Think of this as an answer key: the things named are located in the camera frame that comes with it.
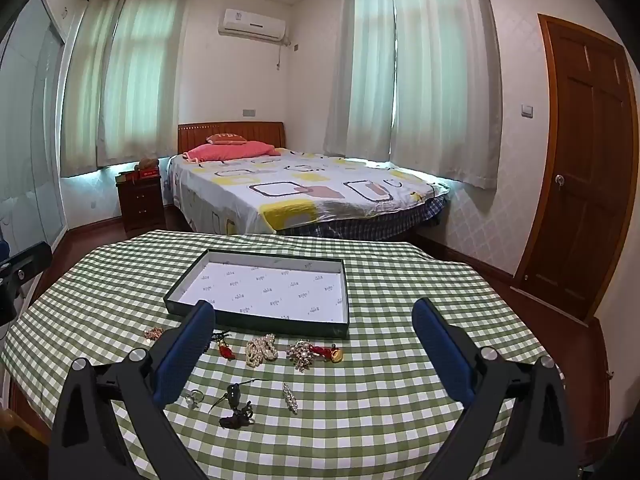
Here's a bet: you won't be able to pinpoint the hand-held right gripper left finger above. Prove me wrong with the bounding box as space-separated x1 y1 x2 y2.
48 300 217 480

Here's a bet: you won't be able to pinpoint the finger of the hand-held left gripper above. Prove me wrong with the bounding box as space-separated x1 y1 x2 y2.
0 241 53 288

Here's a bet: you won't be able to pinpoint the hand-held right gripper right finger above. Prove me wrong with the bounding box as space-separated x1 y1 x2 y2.
411 297 581 480

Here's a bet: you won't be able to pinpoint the dark red bead bracelet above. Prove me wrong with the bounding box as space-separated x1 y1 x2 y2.
200 331 237 361

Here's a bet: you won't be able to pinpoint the black pendant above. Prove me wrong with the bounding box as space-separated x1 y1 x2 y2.
209 380 258 429

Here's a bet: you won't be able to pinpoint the pearl necklace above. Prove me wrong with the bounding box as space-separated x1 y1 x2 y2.
245 334 279 368

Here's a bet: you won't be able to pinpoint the green box with white lining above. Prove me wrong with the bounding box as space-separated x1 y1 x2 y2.
163 248 349 339

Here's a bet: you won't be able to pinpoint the red cord gold pendant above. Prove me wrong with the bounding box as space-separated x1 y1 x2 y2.
312 342 345 363

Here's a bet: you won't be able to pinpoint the pearl flower brooch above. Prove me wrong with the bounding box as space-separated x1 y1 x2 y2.
286 340 316 372

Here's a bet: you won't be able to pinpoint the green checked tablecloth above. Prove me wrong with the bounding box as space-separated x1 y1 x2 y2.
0 230 566 480

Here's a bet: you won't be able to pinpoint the frosted glass wardrobe door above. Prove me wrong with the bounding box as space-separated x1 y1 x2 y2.
0 0 68 261

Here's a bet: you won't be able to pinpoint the dark wooden nightstand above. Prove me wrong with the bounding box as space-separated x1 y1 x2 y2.
116 172 167 233

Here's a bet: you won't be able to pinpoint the blue plaid bed sheet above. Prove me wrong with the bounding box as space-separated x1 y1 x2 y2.
280 197 447 241

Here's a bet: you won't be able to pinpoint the white curtain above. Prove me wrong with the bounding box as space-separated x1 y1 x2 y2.
60 0 128 178
97 0 188 168
322 0 397 161
389 0 502 190

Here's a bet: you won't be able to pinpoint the pink pillow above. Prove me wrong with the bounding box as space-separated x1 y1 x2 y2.
182 141 281 163

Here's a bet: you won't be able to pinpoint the patterned white bedsheet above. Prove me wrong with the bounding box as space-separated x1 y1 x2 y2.
167 147 451 235

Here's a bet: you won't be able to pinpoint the wooden headboard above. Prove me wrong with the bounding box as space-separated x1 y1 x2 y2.
177 121 286 154

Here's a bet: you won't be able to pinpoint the brown wooden door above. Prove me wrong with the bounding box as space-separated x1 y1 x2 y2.
510 13 640 322

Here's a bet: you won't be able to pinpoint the white air conditioner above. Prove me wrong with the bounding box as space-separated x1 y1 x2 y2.
218 8 292 44

